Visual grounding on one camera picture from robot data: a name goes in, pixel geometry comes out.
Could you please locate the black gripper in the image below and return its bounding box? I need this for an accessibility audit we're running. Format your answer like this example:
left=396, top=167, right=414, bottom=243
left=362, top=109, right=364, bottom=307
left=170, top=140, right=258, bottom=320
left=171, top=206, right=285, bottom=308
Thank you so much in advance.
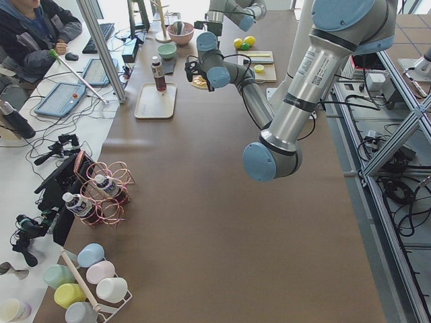
left=201, top=69, right=215, bottom=92
left=207, top=21, right=222, bottom=36

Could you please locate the braided glazed donut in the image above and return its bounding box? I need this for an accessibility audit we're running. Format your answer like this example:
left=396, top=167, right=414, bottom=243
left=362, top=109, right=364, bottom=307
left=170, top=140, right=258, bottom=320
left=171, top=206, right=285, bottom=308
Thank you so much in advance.
left=192, top=75, right=207, bottom=88

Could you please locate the white round plate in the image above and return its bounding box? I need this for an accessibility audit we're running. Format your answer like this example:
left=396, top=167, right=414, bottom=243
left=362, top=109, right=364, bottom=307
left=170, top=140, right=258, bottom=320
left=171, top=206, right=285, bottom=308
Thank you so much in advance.
left=191, top=75, right=208, bottom=90

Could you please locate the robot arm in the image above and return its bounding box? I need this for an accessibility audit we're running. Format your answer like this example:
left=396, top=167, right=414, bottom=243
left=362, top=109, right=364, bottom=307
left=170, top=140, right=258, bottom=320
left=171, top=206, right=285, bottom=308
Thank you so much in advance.
left=197, top=1, right=397, bottom=182
left=206, top=0, right=267, bottom=36

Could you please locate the dark tea bottle on tray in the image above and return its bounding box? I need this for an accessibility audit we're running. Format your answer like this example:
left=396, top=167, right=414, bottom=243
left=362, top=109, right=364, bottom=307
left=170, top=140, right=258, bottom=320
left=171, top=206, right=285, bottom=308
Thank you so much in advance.
left=151, top=56, right=167, bottom=92

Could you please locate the cream rabbit tray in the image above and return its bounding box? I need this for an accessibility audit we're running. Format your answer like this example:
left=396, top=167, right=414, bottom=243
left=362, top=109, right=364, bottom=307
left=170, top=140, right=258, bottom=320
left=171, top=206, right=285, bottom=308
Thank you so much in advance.
left=134, top=82, right=177, bottom=119

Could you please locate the yellow lemon lower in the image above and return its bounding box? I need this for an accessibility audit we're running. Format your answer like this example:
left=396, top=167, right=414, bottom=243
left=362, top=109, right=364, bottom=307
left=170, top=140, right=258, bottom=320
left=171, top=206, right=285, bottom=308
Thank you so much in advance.
left=233, top=38, right=244, bottom=49

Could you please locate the yellow lemon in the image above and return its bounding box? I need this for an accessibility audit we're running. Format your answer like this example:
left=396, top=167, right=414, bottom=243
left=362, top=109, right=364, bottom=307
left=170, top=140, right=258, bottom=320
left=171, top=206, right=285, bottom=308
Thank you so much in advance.
left=233, top=38, right=244, bottom=49
left=244, top=36, right=256, bottom=47

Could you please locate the green lime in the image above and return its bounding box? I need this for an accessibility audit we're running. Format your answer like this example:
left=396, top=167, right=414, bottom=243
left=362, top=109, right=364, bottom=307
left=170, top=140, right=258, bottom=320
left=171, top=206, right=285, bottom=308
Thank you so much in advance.
left=241, top=43, right=251, bottom=50

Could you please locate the pink ice bowl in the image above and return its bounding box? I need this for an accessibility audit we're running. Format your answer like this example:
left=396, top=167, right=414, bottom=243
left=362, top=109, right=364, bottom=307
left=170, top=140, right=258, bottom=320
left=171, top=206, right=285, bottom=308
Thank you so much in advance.
left=167, top=22, right=194, bottom=46

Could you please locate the yellow lemon upper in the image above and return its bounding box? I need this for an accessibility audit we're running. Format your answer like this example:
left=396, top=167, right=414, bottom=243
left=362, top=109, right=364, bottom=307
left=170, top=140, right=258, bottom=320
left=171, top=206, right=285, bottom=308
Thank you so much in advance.
left=244, top=36, right=256, bottom=47

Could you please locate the metal ice scoop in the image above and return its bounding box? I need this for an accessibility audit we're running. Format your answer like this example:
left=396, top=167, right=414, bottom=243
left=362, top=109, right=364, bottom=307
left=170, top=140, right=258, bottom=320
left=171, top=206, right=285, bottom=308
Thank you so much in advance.
left=172, top=20, right=185, bottom=35

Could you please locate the grey folded cloth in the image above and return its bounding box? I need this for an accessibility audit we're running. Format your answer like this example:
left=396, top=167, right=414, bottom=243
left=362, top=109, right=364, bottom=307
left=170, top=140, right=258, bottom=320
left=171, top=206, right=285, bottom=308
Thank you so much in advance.
left=162, top=59, right=176, bottom=75

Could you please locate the lemon half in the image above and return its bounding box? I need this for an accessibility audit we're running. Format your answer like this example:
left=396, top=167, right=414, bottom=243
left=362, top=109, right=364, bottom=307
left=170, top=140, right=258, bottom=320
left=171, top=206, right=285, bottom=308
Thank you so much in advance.
left=254, top=65, right=265, bottom=73

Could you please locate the wooden mug tree stand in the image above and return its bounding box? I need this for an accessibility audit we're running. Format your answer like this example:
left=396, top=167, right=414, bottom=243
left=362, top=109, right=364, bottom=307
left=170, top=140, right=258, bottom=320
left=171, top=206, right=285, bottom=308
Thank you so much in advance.
left=150, top=0, right=172, bottom=44

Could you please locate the green bowl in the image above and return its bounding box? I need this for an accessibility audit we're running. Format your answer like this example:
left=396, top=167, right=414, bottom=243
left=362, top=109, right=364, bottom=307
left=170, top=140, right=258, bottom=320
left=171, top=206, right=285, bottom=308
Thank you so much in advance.
left=157, top=43, right=177, bottom=59

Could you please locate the blue teach pendant far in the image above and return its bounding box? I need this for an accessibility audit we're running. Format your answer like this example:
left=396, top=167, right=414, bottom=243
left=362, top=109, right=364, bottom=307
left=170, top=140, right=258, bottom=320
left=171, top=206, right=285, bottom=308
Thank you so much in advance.
left=81, top=59, right=110, bottom=87

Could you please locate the blue teach pendant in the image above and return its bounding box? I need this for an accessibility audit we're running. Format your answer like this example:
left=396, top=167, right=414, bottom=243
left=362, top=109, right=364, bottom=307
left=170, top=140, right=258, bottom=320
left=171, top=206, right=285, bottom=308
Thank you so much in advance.
left=81, top=59, right=110, bottom=87
left=34, top=82, right=86, bottom=118

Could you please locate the black keyboard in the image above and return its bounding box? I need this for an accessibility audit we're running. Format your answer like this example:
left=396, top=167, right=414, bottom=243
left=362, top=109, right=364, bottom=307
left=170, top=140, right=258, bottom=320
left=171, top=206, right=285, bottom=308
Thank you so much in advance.
left=81, top=22, right=116, bottom=55

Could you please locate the blue teach pendant near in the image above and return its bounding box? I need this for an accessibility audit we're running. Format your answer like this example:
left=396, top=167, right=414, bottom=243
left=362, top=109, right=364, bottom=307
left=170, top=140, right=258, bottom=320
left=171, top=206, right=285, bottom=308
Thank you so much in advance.
left=34, top=82, right=86, bottom=118

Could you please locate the dark drink bottle in rack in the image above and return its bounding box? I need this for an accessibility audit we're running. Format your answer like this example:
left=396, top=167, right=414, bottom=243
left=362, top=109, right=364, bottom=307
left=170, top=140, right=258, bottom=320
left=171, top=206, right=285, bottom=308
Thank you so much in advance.
left=62, top=192, right=100, bottom=225

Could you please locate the seated person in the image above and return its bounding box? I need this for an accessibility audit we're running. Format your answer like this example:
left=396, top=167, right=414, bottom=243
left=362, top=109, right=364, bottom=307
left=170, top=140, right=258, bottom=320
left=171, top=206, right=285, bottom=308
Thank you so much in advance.
left=1, top=1, right=82, bottom=83

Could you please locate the black thermos bottle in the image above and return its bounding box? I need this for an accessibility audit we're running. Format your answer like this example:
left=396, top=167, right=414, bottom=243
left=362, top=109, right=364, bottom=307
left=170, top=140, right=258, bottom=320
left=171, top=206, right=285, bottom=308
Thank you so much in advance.
left=1, top=100, right=36, bottom=139

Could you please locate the light blue cup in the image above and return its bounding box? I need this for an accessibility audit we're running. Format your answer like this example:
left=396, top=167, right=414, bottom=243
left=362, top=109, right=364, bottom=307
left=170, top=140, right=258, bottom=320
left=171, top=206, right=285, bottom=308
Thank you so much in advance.
left=77, top=243, right=104, bottom=268

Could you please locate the light pink cup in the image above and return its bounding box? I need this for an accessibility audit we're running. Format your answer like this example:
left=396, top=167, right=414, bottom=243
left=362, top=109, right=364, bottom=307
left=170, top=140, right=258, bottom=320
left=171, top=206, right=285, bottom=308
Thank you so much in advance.
left=86, top=260, right=115, bottom=285

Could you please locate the white cup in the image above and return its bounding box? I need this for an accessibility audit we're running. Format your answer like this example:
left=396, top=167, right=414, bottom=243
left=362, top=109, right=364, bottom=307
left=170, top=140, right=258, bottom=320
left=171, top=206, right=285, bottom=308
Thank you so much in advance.
left=96, top=277, right=128, bottom=303

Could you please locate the mint green cup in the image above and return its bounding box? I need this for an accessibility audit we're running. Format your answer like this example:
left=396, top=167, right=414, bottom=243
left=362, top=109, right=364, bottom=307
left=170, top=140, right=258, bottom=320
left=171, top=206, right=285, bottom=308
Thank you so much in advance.
left=43, top=264, right=75, bottom=289

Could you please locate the yellow cup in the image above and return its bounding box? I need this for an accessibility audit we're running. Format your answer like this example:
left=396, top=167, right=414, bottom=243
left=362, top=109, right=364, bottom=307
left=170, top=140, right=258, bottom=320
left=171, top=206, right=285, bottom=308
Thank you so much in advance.
left=54, top=283, right=86, bottom=309

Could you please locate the grey cup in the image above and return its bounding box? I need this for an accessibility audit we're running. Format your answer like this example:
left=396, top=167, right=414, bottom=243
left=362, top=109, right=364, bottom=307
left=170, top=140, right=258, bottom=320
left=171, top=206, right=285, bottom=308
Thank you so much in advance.
left=65, top=302, right=98, bottom=323

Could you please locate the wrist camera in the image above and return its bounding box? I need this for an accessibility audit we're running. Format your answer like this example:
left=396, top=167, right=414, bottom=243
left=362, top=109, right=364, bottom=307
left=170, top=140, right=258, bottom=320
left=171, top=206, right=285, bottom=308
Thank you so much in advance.
left=193, top=20, right=207, bottom=30
left=185, top=55, right=203, bottom=83

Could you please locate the aluminium frame post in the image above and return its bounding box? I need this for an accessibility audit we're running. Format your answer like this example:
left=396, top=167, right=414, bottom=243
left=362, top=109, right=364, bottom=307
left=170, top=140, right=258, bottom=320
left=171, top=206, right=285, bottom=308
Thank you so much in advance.
left=77, top=0, right=127, bottom=104

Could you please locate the copper wire bottle rack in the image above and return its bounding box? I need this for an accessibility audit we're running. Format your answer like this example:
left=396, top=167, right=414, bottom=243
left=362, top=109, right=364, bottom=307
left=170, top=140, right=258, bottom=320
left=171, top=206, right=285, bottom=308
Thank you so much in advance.
left=73, top=151, right=135, bottom=228

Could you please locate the white wire cup rack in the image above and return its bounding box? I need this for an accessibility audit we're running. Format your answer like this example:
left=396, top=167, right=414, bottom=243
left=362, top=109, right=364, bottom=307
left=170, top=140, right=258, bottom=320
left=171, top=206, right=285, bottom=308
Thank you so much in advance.
left=60, top=248, right=133, bottom=322

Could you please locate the wooden rack handle rod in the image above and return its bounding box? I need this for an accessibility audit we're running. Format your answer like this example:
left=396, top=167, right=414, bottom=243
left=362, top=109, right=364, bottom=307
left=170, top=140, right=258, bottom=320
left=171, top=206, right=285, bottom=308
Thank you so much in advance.
left=60, top=247, right=101, bottom=313

